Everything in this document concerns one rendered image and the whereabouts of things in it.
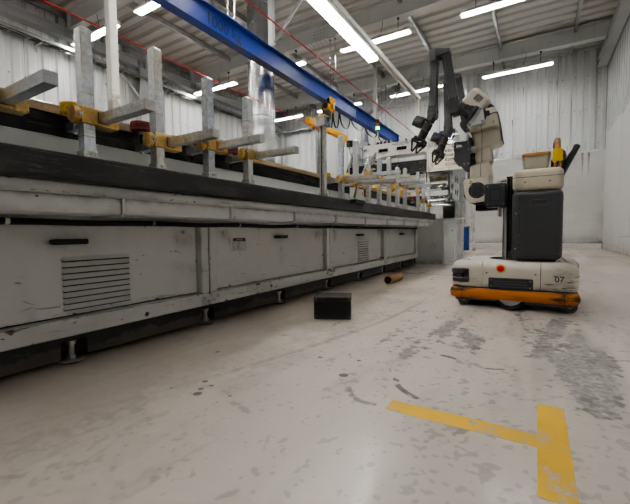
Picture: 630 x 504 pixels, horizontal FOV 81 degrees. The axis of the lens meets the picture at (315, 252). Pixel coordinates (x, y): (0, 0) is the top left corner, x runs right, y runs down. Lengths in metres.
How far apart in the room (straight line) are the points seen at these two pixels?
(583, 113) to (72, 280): 11.51
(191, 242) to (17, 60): 7.90
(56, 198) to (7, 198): 0.12
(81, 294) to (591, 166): 11.24
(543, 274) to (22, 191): 2.34
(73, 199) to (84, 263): 0.34
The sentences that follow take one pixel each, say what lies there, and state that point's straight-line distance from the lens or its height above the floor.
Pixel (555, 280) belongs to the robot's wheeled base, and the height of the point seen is 0.19.
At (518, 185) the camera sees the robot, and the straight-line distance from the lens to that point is 2.45.
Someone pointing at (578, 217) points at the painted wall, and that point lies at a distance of 11.53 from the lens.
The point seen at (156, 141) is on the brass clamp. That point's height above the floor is 0.80.
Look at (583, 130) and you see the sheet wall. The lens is 11.83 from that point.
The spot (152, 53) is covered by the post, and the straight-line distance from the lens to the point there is 1.61.
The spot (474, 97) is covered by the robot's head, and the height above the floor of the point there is 1.32.
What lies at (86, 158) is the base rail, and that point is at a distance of 1.34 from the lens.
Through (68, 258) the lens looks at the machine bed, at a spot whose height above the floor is 0.38.
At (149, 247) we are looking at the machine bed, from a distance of 1.75.
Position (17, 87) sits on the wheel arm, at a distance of 1.21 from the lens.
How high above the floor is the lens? 0.46
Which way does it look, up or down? 3 degrees down
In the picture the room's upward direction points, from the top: 1 degrees counter-clockwise
